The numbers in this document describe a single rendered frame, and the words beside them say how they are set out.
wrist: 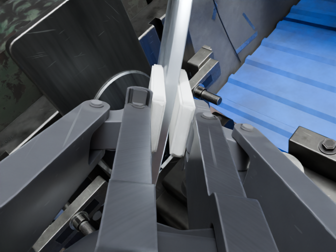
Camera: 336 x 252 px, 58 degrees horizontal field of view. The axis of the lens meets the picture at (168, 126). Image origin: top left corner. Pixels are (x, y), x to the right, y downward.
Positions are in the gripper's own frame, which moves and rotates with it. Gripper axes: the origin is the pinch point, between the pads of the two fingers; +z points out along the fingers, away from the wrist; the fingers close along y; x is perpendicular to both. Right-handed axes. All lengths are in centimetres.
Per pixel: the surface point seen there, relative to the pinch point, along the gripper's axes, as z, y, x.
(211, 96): 37.1, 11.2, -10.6
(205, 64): 43.6, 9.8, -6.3
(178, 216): 11.5, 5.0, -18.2
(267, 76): 182, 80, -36
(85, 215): 22.5, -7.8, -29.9
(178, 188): 12.1, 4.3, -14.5
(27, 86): 27.7, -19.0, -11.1
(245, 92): 175, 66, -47
